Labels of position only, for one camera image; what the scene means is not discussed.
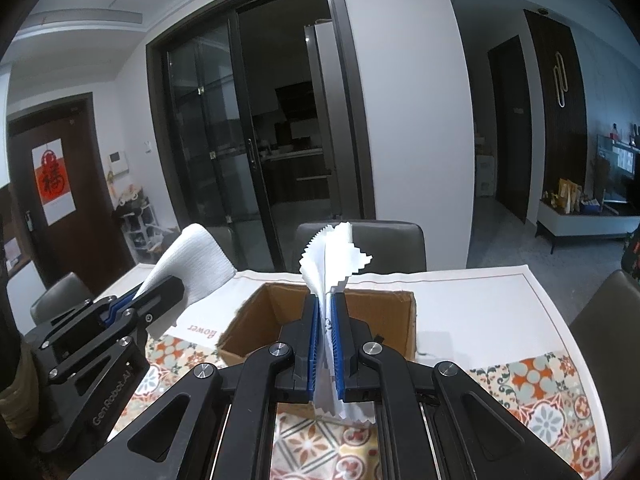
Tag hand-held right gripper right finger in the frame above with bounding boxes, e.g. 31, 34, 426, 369
330, 291, 583, 480

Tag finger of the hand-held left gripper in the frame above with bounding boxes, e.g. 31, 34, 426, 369
22, 294, 138, 361
47, 275, 187, 386

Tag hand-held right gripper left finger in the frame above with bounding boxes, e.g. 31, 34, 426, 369
65, 294, 322, 480

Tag white towel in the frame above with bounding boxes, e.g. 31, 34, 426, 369
135, 223, 237, 341

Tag brown cardboard box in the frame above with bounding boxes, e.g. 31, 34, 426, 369
216, 282, 417, 368

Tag person's left forearm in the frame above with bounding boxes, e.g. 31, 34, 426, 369
0, 330, 41, 436

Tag grey dining chair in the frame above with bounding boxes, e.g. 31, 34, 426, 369
30, 272, 93, 326
294, 220, 427, 273
205, 225, 236, 266
570, 269, 640, 456

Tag white storage rack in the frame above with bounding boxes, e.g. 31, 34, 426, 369
112, 187, 166, 263

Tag brown wooden door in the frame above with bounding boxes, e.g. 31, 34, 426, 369
6, 92, 133, 286

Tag patterned tablecloth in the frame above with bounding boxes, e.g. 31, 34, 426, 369
95, 262, 613, 480

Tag red white door poster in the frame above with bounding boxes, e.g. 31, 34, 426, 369
32, 140, 76, 226

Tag glass sliding door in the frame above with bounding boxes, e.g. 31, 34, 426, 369
146, 0, 376, 271

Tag white hallway carton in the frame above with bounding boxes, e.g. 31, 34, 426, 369
475, 152, 497, 197

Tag black range hood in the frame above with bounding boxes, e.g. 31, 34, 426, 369
275, 82, 316, 121

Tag white tv cabinet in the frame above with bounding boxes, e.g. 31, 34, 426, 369
536, 200, 640, 253

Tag dark hallway door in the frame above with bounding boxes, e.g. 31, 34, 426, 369
487, 35, 533, 223

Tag yellow packets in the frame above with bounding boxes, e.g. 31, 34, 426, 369
557, 180, 583, 213

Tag colourful printed bag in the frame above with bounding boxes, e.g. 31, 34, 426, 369
622, 230, 640, 281

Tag television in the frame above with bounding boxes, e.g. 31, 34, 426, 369
597, 135, 640, 201

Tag dark wall panel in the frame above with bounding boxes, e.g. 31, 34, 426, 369
524, 9, 588, 201

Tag gold wall ornament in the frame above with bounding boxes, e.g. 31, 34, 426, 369
552, 51, 571, 107

